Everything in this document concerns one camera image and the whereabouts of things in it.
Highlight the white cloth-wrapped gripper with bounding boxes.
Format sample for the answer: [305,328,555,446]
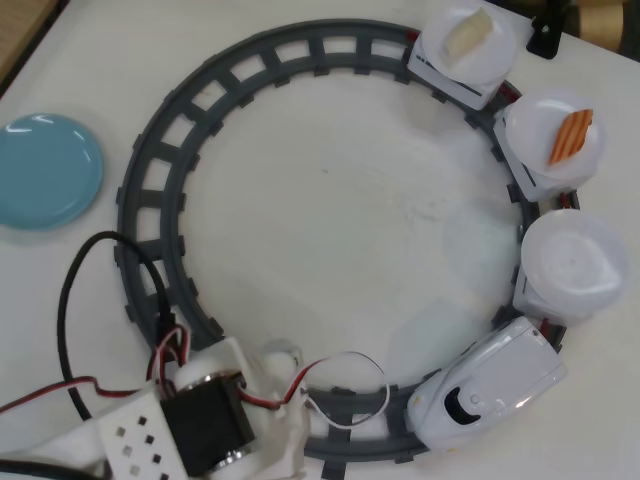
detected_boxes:
[249,338,314,474]

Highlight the orange striped salmon sushi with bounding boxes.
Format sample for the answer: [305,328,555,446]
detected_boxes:
[547,108,595,166]

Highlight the white Shinkansen toy locomotive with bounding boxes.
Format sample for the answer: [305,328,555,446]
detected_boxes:
[405,315,569,441]

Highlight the blue round dish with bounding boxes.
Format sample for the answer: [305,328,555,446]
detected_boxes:
[0,112,105,232]

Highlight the pale white squid sushi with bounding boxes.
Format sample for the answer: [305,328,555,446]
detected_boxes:
[444,8,494,62]

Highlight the grey circular toy train track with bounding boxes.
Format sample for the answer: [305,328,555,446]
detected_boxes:
[113,18,581,469]

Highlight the white round plastic plate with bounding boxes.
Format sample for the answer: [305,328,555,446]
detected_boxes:
[520,209,630,319]
[504,89,609,189]
[427,2,519,84]

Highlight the brown cardboard box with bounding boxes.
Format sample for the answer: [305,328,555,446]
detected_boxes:
[569,0,640,51]

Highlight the white and red looped wire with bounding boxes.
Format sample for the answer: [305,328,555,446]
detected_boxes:
[239,352,392,430]

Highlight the red black servo wires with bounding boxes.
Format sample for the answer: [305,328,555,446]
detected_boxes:
[0,322,196,416]

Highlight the black USB cable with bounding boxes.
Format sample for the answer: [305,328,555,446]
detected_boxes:
[0,233,177,480]

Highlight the black clamp bracket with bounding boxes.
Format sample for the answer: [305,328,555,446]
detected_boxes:
[525,0,571,60]

